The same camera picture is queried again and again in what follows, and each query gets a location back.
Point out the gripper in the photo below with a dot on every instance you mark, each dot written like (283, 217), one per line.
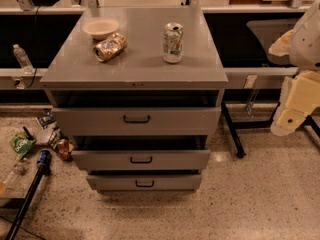
(306, 42)

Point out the grey top drawer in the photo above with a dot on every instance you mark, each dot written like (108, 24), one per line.
(137, 121)

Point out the grey drawer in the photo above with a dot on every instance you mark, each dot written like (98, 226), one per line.
(141, 160)
(145, 182)
(137, 121)

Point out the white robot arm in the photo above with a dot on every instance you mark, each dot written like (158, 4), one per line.
(302, 43)

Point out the grey metal drawer cabinet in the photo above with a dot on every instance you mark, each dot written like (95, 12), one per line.
(139, 77)

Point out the grey bottom drawer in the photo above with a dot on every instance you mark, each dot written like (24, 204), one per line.
(145, 182)

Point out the grey middle drawer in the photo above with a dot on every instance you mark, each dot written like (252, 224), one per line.
(141, 160)

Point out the black table leg stand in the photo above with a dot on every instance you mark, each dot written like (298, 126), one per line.
(234, 126)

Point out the grey chair seat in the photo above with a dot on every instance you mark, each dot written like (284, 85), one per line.
(268, 31)

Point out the upright white soda can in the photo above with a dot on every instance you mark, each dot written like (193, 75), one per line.
(172, 42)

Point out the crushed gold soda can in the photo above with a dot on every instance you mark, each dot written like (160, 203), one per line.
(109, 48)

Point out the white paper bowl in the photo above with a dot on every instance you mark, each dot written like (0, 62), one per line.
(100, 28)

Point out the red brown can on floor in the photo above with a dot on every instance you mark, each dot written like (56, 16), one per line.
(63, 149)

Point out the dark snack wrapper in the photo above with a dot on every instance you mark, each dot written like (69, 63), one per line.
(46, 118)

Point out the blue soda can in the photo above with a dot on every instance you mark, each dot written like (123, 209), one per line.
(44, 161)

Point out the black tripod pole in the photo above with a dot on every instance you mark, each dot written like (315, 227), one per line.
(24, 207)

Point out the green chip bag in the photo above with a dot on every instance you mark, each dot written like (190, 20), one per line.
(22, 143)

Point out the empty plastic bottle on floor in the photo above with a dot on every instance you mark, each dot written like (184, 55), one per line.
(18, 170)

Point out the clear plastic water bottle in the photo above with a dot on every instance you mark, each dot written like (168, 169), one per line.
(23, 59)

